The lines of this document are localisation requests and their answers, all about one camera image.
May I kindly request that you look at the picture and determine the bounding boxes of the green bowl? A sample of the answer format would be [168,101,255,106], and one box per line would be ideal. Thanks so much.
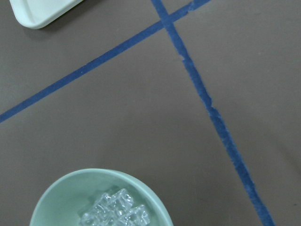
[30,169,173,226]

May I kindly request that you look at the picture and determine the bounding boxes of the ice cubes in green bowl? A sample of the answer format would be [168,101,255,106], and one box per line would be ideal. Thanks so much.
[79,188,151,226]

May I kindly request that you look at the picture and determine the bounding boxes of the cream bear tray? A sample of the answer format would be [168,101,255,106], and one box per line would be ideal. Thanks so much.
[9,0,82,29]

